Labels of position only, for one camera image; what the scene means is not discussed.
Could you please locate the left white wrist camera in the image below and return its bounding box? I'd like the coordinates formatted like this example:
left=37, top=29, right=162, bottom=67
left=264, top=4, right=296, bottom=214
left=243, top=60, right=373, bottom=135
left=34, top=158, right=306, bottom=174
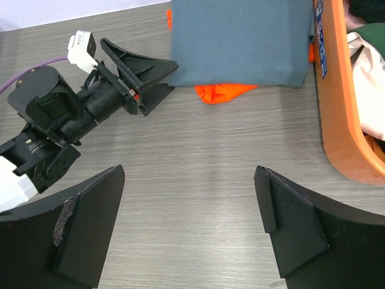
left=67, top=30, right=97, bottom=74

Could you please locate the dark green garment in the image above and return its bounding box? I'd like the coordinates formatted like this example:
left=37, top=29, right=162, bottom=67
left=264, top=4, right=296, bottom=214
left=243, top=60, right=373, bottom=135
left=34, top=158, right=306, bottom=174
left=347, top=23, right=384, bottom=58

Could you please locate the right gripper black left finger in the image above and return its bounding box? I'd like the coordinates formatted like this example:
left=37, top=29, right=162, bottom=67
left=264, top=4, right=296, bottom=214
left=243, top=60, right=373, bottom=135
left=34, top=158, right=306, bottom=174
left=1, top=164, right=125, bottom=289

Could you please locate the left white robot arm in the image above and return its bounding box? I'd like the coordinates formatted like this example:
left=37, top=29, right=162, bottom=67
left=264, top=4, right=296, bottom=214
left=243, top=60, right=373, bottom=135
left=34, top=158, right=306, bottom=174
left=1, top=30, right=178, bottom=211

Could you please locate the orange t shirt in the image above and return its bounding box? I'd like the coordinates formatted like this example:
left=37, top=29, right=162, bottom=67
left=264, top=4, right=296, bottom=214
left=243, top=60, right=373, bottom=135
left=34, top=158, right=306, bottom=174
left=166, top=9, right=315, bottom=104

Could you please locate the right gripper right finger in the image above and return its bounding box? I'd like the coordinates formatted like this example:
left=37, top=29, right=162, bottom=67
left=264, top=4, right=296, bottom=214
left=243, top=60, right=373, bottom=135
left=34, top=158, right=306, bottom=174
left=254, top=166, right=384, bottom=288

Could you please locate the white garment in tub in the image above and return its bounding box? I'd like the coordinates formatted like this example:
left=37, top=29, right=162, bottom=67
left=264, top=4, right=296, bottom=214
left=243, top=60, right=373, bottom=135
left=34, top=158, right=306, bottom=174
left=345, top=12, right=384, bottom=141

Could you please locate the grey-blue t shirt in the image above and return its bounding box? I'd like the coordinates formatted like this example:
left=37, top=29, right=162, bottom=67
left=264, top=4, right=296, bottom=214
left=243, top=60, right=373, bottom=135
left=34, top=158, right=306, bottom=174
left=168, top=0, right=314, bottom=87

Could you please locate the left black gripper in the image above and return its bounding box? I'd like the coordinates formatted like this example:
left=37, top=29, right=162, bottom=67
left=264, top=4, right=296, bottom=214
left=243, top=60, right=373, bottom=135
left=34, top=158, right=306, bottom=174
left=7, top=37, right=179, bottom=141

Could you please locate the orange plastic tub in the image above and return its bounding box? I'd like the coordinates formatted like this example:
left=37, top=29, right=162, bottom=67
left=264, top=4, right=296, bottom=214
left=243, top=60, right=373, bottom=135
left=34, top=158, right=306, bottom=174
left=313, top=1, right=384, bottom=185

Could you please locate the black garment in tub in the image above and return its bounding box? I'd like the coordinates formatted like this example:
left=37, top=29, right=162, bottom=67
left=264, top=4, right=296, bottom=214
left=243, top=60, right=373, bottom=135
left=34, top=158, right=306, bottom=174
left=348, top=0, right=384, bottom=23

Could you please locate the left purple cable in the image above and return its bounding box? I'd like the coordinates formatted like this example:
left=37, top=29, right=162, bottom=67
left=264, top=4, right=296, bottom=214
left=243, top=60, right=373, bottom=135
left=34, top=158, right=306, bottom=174
left=0, top=54, right=69, bottom=96

